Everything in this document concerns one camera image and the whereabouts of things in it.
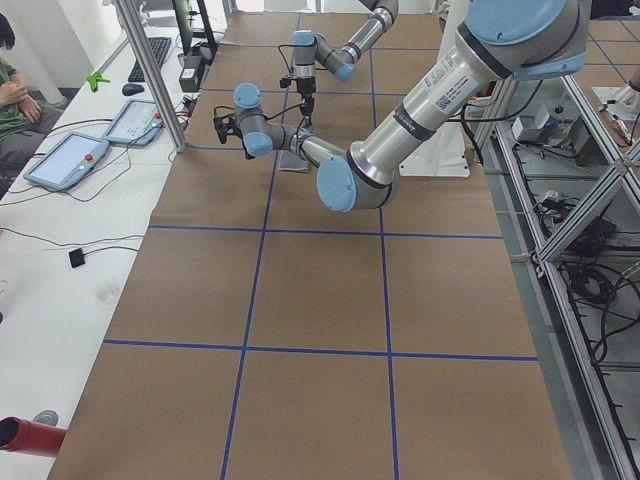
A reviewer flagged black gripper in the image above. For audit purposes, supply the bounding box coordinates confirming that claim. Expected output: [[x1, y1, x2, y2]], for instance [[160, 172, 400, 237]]
[[279, 74, 316, 130], [213, 113, 254, 159]]

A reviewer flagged pink towel white edge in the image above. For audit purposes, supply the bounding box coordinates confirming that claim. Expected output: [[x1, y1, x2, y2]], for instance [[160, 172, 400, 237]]
[[277, 151, 310, 173]]

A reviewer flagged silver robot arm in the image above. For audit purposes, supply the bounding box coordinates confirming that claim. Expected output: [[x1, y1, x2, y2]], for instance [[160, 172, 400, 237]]
[[213, 1, 591, 212], [278, 0, 399, 128]]

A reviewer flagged black box white label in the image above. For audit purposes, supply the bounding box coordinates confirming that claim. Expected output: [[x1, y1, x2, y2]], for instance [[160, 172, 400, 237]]
[[179, 44, 213, 93]]

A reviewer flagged front teach pendant tablet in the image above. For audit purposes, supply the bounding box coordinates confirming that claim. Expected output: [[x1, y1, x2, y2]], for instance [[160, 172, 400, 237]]
[[103, 99, 163, 147]]

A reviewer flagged teach pendant tablet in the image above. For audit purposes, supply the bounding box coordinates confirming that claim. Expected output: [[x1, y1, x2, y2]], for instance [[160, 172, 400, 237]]
[[23, 132, 109, 191], [103, 99, 163, 147]]

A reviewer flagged black monitor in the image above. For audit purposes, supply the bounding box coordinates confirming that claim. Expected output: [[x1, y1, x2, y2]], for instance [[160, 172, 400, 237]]
[[172, 0, 218, 61]]

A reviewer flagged black keyboard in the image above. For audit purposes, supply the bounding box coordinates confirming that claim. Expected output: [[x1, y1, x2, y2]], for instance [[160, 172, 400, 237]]
[[127, 36, 173, 83]]

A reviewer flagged black computer mouse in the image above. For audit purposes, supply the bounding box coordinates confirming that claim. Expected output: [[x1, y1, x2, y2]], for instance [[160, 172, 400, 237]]
[[121, 83, 144, 97]]

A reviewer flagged green clamp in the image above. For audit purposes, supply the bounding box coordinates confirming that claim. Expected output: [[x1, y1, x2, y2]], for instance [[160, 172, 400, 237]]
[[87, 71, 111, 93]]

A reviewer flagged rear teach pendant tablet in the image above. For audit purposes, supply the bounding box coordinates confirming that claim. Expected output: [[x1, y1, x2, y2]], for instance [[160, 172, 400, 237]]
[[23, 132, 109, 191]]

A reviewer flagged small black square pad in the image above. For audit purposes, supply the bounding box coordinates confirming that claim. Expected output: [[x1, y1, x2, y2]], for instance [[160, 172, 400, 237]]
[[68, 248, 87, 269]]

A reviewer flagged person in green shirt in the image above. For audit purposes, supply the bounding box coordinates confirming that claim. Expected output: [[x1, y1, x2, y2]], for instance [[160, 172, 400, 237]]
[[0, 13, 64, 196]]

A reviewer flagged red cylinder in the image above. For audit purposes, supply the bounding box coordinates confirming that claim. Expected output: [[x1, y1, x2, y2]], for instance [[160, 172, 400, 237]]
[[1, 417, 67, 458]]

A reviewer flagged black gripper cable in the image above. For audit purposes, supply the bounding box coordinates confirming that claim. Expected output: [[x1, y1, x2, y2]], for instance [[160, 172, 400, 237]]
[[212, 102, 307, 132], [277, 43, 297, 79]]

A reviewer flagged aluminium frame post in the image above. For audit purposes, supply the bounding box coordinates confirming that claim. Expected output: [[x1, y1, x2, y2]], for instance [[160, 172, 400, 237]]
[[113, 0, 187, 153]]

